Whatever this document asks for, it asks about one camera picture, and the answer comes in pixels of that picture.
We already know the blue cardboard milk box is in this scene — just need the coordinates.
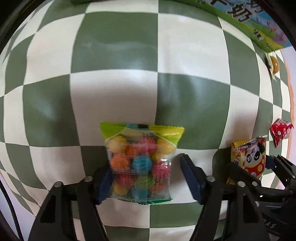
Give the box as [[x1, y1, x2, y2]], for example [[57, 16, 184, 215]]
[[71, 1, 292, 53]]

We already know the colourful candy ball bag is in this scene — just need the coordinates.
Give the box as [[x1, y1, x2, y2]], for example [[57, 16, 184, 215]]
[[100, 122, 185, 205]]

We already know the yellow panda snack packet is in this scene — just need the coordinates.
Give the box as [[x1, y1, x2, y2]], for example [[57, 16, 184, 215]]
[[230, 136, 267, 179]]

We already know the green white checkered mat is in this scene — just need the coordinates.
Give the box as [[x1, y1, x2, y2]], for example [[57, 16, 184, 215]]
[[1, 1, 295, 240]]

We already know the small red snack packet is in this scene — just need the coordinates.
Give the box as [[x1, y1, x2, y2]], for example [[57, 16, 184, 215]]
[[269, 118, 293, 148]]

